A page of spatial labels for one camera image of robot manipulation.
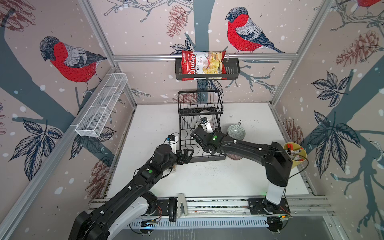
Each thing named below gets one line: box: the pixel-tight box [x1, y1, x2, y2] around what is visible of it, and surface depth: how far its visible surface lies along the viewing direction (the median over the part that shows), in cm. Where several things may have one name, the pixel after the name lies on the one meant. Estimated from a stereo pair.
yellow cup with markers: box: [283, 142, 307, 169], surface depth 82 cm
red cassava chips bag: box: [181, 50, 227, 81], surface depth 90 cm
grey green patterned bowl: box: [227, 124, 246, 140], surface depth 100 cm
